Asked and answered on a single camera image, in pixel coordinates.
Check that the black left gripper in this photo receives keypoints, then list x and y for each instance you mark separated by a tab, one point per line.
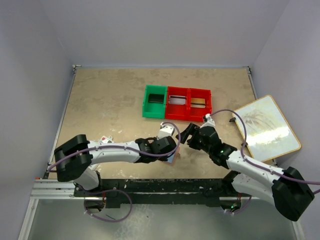
163	158

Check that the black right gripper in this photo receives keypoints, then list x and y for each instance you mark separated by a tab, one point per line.
191	129

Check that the pink leather card holder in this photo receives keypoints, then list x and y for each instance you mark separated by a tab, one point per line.
172	158

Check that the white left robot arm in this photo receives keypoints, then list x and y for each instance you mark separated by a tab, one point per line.
74	158

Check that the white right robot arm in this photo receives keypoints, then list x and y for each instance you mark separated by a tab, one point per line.
283	188

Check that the gold magnetic stripe cards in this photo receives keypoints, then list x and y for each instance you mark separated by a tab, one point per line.
197	103

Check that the silver magnetic stripe cards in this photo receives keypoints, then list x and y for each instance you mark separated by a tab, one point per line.
177	100

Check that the black VIP cards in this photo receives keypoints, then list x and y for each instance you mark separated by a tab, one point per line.
155	98

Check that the red plastic bin right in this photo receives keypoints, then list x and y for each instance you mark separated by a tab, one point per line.
196	114

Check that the red plastic bin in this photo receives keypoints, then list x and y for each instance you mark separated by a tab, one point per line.
196	114
173	111

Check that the red plastic bin middle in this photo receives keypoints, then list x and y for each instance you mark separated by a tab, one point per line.
173	111

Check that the green plastic bin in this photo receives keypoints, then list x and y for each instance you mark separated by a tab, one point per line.
154	110

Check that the black whiteboard clip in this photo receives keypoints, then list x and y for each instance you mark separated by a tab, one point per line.
232	120

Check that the yellow framed whiteboard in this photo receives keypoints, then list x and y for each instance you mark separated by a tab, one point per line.
269	134

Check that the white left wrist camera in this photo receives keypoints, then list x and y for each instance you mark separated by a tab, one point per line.
166	130

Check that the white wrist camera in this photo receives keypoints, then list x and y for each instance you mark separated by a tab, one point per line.
208	121
166	130

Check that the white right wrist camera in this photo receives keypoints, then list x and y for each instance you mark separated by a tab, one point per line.
208	121

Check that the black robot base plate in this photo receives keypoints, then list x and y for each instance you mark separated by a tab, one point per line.
210	192

